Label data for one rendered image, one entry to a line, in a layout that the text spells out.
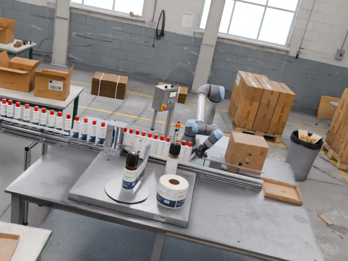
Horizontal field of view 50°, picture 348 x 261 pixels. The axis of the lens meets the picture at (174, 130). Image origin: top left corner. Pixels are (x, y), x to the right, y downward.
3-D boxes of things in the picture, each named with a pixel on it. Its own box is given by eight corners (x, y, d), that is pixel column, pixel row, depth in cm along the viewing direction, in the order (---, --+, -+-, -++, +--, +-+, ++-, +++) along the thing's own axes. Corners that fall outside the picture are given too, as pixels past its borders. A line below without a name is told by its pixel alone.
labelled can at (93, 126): (88, 142, 312) (90, 120, 304) (90, 140, 317) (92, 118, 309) (93, 144, 312) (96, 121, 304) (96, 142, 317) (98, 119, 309)
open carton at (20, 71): (-12, 89, 406) (-11, 56, 392) (9, 77, 455) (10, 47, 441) (30, 97, 409) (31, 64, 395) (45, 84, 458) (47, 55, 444)
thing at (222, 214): (4, 192, 240) (4, 189, 239) (86, 117, 379) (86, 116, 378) (326, 272, 228) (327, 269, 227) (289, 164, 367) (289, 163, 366)
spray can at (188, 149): (182, 164, 308) (186, 142, 301) (183, 162, 313) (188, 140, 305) (187, 166, 307) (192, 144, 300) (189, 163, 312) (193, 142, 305)
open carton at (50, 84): (29, 99, 404) (30, 65, 390) (41, 85, 451) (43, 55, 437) (64, 104, 409) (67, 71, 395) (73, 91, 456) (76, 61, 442)
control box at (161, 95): (150, 107, 301) (155, 85, 294) (165, 105, 313) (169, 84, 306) (159, 112, 295) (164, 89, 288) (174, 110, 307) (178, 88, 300)
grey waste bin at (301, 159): (283, 179, 517) (296, 140, 494) (276, 165, 557) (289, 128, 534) (312, 185, 519) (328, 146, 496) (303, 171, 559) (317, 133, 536)
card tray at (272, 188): (264, 196, 296) (265, 192, 294) (261, 180, 320) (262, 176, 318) (301, 205, 294) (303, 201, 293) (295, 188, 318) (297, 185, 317)
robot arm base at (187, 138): (179, 144, 349) (181, 134, 345) (180, 138, 362) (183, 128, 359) (195, 147, 348) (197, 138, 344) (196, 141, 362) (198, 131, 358)
